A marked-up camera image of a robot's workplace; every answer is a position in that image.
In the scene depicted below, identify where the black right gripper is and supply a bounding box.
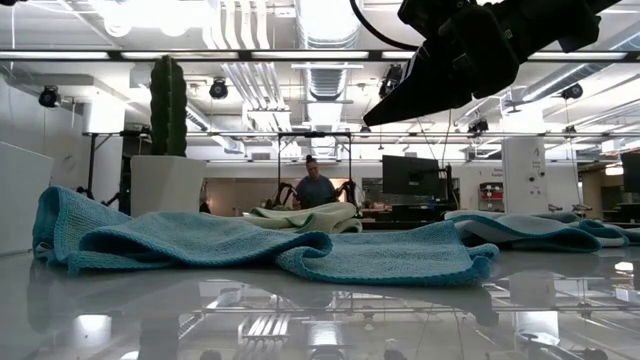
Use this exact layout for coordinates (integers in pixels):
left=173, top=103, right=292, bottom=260
left=362, top=0, right=602, bottom=128

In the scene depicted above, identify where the light blue microfiber towel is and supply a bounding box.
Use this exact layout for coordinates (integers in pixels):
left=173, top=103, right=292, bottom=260
left=442, top=209, right=640, bottom=253

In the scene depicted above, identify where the teal microfiber towel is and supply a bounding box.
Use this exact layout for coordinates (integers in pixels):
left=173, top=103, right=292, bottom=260
left=31, top=185, right=501, bottom=288

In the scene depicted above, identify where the pale green microfiber towel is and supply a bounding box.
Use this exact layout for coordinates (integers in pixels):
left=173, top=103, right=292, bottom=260
left=243, top=201, right=364, bottom=235

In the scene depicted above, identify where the white plastic tray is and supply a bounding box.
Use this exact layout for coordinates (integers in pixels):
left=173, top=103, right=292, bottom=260
left=0, top=140, right=55, bottom=257

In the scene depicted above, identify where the black computer monitor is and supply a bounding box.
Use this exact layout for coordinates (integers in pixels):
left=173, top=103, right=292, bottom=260
left=382, top=154, right=447, bottom=201
left=621, top=151, right=640, bottom=195

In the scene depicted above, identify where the white pillar cabinet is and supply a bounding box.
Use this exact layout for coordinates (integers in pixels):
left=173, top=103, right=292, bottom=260
left=501, top=136, right=550, bottom=215

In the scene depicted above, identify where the red storage shelf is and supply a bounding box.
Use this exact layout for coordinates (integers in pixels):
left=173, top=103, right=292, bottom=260
left=478, top=181, right=504, bottom=213

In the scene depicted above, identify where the person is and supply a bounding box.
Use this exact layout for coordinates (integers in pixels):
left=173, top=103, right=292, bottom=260
left=292, top=154, right=338, bottom=210

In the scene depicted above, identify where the light wooden cabinet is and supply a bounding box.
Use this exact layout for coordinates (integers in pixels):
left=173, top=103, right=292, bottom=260
left=579, top=162, right=624, bottom=221

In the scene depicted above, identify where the brown partition panel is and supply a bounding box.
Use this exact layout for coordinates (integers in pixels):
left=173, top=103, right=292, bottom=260
left=205, top=177, right=301, bottom=217

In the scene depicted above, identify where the long LED light bar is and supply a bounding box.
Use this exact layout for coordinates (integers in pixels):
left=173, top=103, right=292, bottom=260
left=0, top=48, right=640, bottom=64

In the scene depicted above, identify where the black table stand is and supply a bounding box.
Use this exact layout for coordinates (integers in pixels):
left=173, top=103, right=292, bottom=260
left=74, top=130, right=151, bottom=201

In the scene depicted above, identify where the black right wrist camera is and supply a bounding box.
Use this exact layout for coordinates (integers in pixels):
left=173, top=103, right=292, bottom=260
left=397, top=0, right=471, bottom=40

